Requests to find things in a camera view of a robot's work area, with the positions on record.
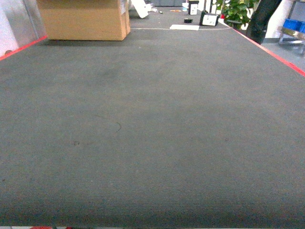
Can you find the dark conveyor belt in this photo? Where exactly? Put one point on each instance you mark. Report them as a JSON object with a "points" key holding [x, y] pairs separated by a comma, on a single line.
{"points": [[166, 129]]}

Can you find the white flat board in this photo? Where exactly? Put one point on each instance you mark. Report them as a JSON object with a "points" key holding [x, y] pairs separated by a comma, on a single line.
{"points": [[184, 27]]}

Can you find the black white box device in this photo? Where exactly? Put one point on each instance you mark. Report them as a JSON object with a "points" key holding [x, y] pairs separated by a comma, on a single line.
{"points": [[208, 19]]}

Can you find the large cardboard box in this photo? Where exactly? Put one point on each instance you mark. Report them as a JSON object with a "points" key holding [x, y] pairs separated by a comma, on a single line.
{"points": [[85, 20]]}

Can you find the green potted plant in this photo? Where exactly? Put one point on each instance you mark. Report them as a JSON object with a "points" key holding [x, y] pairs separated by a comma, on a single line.
{"points": [[236, 13]]}

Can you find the red conveyor side rail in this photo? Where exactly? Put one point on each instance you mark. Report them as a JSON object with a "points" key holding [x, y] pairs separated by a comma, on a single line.
{"points": [[282, 60]]}

